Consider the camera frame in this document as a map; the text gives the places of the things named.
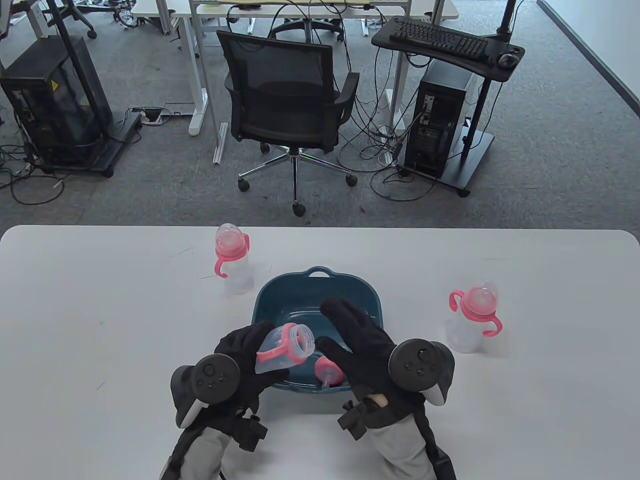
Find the black swivel chair base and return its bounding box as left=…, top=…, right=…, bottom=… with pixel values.
left=270, top=19, right=346, bottom=44
left=60, top=0, right=98, bottom=41

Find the black hand controller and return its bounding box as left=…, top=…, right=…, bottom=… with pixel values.
left=389, top=339, right=457, bottom=407
left=170, top=353, right=242, bottom=430

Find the black keyboard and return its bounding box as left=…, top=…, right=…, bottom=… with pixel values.
left=389, top=19, right=490, bottom=62

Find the person's left hand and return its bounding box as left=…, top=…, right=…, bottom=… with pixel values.
left=214, top=321, right=292, bottom=418

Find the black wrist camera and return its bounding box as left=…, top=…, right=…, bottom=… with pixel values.
left=337, top=400, right=371, bottom=441
left=235, top=415, right=268, bottom=452

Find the baby bottle with pink handles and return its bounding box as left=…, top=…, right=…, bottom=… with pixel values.
left=446, top=281, right=504, bottom=354
left=214, top=223, right=255, bottom=296

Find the black mesh office chair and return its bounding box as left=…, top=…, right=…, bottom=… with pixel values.
left=216, top=30, right=361, bottom=217

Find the black computer tower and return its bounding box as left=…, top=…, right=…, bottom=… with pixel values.
left=403, top=61, right=477, bottom=180

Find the white metal frame desk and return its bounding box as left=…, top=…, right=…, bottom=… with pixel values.
left=189, top=0, right=414, bottom=137

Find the black rolling pole cart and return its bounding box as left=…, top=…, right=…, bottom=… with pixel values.
left=30, top=0, right=144, bottom=179

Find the clear baby bottle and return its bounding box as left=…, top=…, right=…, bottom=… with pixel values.
left=255, top=322, right=316, bottom=376

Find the pink bottle collar with nipple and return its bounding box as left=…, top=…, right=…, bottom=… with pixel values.
left=314, top=356, right=347, bottom=390

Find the white power strip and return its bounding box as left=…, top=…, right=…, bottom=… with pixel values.
left=131, top=106, right=174, bottom=125
left=376, top=125, right=401, bottom=166

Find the black rolling keyboard stand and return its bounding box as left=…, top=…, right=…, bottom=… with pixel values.
left=371, top=0, right=527, bottom=197

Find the person's right hand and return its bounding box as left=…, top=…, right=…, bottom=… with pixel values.
left=316, top=298, right=423, bottom=402

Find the silver metal rail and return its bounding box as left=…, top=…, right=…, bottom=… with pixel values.
left=213, top=122, right=230, bottom=165

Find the black glass computer case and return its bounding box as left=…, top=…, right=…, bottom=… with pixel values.
left=0, top=36, right=113, bottom=162

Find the black cable bundle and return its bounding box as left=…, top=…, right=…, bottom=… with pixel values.
left=0, top=142, right=66, bottom=206
left=337, top=65, right=436, bottom=202

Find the teal plastic basin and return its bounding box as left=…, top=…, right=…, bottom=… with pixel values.
left=249, top=265, right=385, bottom=396

